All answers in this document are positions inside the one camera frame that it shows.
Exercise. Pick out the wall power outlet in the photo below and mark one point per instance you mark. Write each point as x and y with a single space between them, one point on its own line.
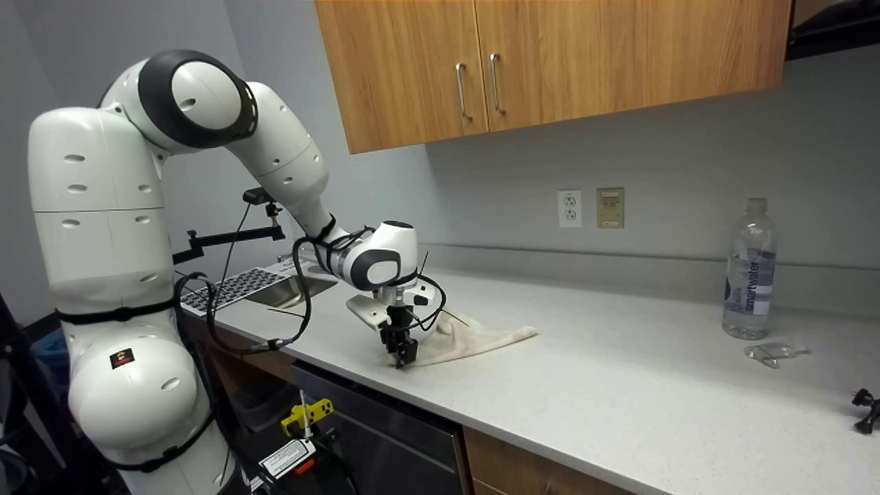
611 207

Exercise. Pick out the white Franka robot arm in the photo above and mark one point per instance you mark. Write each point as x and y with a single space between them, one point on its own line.
101 220

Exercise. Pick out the wooden drawer front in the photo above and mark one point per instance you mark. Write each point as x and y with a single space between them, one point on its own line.
513 467

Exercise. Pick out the small clear plastic piece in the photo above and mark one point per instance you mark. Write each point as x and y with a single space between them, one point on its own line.
774 353

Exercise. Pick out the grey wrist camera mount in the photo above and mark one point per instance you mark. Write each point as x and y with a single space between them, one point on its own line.
366 310

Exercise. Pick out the black dishwasher front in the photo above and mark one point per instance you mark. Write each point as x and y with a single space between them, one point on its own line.
394 442

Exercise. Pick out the white red control box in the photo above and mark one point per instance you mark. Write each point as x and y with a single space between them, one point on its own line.
289 457

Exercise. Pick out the black clamp mount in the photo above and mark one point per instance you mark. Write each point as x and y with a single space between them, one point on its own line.
867 411

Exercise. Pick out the white wall outlet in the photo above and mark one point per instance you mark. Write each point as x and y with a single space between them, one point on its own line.
570 210

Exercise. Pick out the stained beige cloth towel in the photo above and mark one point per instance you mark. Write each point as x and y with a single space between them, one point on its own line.
472 342

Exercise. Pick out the clear plastic water bottle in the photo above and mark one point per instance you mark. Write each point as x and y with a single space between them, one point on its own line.
748 276

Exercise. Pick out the steel sink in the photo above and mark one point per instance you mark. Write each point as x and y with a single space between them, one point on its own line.
289 291

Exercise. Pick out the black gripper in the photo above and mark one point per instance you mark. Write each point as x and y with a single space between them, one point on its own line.
398 327

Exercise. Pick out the dark overhead appliance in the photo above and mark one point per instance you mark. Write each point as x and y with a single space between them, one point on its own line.
840 28

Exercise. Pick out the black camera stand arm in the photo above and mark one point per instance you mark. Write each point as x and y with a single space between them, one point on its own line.
230 237

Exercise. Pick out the wooden wall cabinet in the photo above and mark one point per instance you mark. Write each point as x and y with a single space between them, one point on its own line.
596 64

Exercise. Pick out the yellow clamp tool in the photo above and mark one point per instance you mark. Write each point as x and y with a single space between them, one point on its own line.
306 415

